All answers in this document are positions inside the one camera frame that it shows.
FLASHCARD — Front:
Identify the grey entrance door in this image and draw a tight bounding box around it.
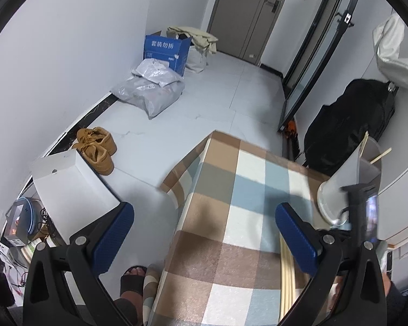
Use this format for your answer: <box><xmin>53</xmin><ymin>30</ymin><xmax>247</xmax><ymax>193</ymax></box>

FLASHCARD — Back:
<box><xmin>207</xmin><ymin>0</ymin><xmax>295</xmax><ymax>65</ymax></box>

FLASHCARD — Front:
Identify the small white parcel bag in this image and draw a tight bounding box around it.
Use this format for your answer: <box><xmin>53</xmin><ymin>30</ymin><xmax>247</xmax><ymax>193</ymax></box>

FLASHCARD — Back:
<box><xmin>132</xmin><ymin>58</ymin><xmax>185</xmax><ymax>87</ymax></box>

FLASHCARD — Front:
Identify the person's leg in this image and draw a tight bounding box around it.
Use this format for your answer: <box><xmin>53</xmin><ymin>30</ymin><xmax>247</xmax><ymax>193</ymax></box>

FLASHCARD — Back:
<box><xmin>114</xmin><ymin>297</ymin><xmax>141</xmax><ymax>326</ymax></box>

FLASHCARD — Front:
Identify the blue round tray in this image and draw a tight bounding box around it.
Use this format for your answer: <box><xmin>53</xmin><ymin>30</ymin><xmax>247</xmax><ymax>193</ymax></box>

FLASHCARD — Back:
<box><xmin>18</xmin><ymin>197</ymin><xmax>50</xmax><ymax>242</ymax></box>

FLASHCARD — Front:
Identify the blue cardboard box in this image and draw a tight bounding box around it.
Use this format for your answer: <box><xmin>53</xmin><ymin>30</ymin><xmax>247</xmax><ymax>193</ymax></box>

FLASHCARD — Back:
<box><xmin>143</xmin><ymin>31</ymin><xmax>193</xmax><ymax>77</ymax></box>

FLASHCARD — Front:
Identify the white cardboard box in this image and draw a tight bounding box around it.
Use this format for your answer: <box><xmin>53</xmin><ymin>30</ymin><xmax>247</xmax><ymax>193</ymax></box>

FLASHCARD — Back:
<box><xmin>32</xmin><ymin>149</ymin><xmax>121</xmax><ymax>245</ymax></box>

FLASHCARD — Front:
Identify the white utensil holder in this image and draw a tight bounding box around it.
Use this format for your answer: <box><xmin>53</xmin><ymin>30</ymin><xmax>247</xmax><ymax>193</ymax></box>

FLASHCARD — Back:
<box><xmin>317</xmin><ymin>137</ymin><xmax>383</xmax><ymax>228</ymax></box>

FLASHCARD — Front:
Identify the black glass door handle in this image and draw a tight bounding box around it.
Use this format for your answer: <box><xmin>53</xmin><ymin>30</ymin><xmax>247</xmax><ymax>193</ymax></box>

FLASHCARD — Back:
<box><xmin>335</xmin><ymin>11</ymin><xmax>356</xmax><ymax>26</ymax></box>

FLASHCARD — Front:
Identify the white shoulder bag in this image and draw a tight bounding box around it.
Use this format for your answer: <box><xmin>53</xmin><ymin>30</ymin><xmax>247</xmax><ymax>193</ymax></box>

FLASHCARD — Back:
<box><xmin>372</xmin><ymin>12</ymin><xmax>408</xmax><ymax>89</ymax></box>

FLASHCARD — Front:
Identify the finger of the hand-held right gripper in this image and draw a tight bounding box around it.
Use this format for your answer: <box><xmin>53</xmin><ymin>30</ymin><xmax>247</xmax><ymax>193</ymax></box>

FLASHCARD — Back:
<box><xmin>340</xmin><ymin>183</ymin><xmax>369</xmax><ymax>236</ymax></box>

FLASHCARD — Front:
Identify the white sack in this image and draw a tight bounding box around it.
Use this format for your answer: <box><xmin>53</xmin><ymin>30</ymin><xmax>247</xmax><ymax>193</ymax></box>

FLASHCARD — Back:
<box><xmin>185</xmin><ymin>46</ymin><xmax>208</xmax><ymax>73</ymax></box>

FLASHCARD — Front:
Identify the beige cloth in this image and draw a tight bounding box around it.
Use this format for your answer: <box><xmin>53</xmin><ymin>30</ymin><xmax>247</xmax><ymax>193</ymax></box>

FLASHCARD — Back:
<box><xmin>166</xmin><ymin>25</ymin><xmax>218</xmax><ymax>55</ymax></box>

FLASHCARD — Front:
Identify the large grey parcel bag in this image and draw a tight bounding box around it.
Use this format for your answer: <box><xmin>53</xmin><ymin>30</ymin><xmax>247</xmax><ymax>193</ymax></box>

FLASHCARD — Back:
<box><xmin>110</xmin><ymin>75</ymin><xmax>186</xmax><ymax>120</ymax></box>

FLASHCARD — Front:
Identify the black backpack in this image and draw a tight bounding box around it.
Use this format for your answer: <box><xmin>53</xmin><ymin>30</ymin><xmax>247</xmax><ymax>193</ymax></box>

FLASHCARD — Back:
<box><xmin>304</xmin><ymin>79</ymin><xmax>397</xmax><ymax>177</ymax></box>

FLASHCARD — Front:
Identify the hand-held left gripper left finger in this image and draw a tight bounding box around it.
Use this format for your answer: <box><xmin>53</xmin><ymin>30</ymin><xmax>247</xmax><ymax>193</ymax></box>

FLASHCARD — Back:
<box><xmin>22</xmin><ymin>202</ymin><xmax>135</xmax><ymax>326</ymax></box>

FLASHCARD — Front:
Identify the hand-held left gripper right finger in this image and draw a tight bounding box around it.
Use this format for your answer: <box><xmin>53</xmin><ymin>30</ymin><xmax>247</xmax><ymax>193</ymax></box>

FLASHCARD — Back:
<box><xmin>275</xmin><ymin>203</ymin><xmax>386</xmax><ymax>326</ymax></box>

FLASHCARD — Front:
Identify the black framed glass door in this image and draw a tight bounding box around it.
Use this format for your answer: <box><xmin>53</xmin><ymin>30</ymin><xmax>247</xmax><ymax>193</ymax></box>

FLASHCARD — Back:
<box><xmin>277</xmin><ymin>0</ymin><xmax>364</xmax><ymax>133</ymax></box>

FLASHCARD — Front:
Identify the black slipper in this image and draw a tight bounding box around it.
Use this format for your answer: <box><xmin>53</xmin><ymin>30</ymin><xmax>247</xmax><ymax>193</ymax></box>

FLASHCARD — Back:
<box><xmin>120</xmin><ymin>266</ymin><xmax>148</xmax><ymax>300</ymax></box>

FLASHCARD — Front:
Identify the bundle of wooden chopsticks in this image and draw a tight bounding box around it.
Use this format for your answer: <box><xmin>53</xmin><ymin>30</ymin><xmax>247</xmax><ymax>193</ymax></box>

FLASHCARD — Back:
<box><xmin>279</xmin><ymin>236</ymin><xmax>297</xmax><ymax>320</ymax></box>

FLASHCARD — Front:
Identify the small grey device box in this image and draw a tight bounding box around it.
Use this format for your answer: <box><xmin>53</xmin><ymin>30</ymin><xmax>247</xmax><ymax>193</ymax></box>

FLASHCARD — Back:
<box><xmin>5</xmin><ymin>202</ymin><xmax>33</xmax><ymax>247</ymax></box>

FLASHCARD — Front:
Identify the checkered tablecloth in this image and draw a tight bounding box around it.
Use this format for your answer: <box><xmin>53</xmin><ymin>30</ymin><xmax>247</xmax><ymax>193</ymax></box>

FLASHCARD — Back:
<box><xmin>146</xmin><ymin>130</ymin><xmax>345</xmax><ymax>326</ymax></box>

